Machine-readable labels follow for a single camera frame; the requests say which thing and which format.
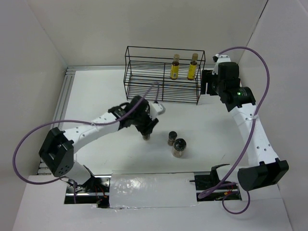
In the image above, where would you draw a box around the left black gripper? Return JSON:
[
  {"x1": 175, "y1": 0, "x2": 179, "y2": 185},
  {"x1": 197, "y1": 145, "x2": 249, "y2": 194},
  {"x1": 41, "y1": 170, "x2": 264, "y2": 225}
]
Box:
[{"x1": 132, "y1": 106, "x2": 158, "y2": 136}]

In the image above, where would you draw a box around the yellow sauce bottle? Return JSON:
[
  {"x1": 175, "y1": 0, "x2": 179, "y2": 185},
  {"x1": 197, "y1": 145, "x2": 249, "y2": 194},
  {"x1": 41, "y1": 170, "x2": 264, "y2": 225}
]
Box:
[
  {"x1": 170, "y1": 54, "x2": 180, "y2": 80},
  {"x1": 187, "y1": 53, "x2": 198, "y2": 80}
]

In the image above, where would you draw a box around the small black-lid spice jar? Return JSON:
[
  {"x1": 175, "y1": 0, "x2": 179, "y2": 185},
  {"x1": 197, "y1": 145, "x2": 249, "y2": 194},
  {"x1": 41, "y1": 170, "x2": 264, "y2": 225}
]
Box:
[{"x1": 167, "y1": 131, "x2": 178, "y2": 146}]

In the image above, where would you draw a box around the large black-lid spice jar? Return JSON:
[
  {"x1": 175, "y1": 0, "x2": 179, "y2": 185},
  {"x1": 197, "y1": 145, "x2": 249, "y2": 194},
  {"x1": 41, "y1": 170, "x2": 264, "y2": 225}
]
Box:
[{"x1": 171, "y1": 138, "x2": 187, "y2": 158}]

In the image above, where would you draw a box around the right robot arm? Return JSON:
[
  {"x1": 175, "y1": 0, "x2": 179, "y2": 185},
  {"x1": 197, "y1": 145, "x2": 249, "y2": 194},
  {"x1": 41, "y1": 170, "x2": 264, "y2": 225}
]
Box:
[{"x1": 206, "y1": 61, "x2": 289, "y2": 191}]

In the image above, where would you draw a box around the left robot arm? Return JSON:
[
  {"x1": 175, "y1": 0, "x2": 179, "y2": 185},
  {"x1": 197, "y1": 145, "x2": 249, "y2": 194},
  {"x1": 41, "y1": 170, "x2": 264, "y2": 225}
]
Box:
[{"x1": 39, "y1": 96, "x2": 165, "y2": 192}]

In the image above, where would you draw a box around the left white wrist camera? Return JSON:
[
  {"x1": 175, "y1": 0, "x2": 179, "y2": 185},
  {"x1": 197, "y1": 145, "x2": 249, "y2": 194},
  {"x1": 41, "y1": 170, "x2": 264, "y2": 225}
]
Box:
[{"x1": 149, "y1": 103, "x2": 166, "y2": 120}]

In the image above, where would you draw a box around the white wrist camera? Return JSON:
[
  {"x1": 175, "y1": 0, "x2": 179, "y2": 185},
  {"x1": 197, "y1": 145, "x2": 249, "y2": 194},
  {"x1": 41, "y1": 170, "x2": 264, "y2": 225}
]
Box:
[
  {"x1": 212, "y1": 54, "x2": 231, "y2": 64},
  {"x1": 149, "y1": 103, "x2": 166, "y2": 120}
]

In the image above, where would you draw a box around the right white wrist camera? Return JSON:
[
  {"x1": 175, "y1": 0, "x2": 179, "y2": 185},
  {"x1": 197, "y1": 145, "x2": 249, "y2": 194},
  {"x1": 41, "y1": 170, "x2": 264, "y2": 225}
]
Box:
[{"x1": 212, "y1": 54, "x2": 231, "y2": 64}]

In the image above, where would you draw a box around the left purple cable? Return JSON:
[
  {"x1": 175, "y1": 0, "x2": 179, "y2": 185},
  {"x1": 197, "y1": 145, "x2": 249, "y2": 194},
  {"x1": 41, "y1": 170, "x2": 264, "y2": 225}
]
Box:
[{"x1": 13, "y1": 81, "x2": 160, "y2": 185}]

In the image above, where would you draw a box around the purple cable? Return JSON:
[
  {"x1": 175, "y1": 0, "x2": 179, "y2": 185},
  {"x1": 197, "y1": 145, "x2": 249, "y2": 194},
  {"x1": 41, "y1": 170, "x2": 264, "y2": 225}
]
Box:
[
  {"x1": 13, "y1": 81, "x2": 160, "y2": 185},
  {"x1": 196, "y1": 46, "x2": 270, "y2": 215}
]

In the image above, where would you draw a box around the black wire rack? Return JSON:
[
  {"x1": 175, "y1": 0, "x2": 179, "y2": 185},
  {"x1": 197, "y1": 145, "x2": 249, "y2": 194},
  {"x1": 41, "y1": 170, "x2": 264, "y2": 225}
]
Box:
[{"x1": 123, "y1": 46, "x2": 205, "y2": 104}]

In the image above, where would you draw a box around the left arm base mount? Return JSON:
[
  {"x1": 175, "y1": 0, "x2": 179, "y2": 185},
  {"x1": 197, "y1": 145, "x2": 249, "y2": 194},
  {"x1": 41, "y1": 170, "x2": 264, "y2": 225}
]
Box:
[{"x1": 64, "y1": 175, "x2": 112, "y2": 208}]

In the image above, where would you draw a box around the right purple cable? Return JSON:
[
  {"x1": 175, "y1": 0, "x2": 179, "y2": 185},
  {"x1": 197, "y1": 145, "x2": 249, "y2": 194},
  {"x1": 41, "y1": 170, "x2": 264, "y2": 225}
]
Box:
[{"x1": 196, "y1": 46, "x2": 270, "y2": 215}]

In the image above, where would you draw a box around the aluminium rail left edge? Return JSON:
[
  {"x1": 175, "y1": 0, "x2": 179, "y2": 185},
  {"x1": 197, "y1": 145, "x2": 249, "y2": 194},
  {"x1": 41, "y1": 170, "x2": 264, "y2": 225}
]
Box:
[{"x1": 37, "y1": 67, "x2": 76, "y2": 175}]

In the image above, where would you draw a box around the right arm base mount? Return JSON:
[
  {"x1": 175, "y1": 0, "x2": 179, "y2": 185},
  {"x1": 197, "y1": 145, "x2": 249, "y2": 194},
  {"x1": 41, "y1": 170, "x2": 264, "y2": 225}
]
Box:
[{"x1": 189, "y1": 164, "x2": 240, "y2": 202}]

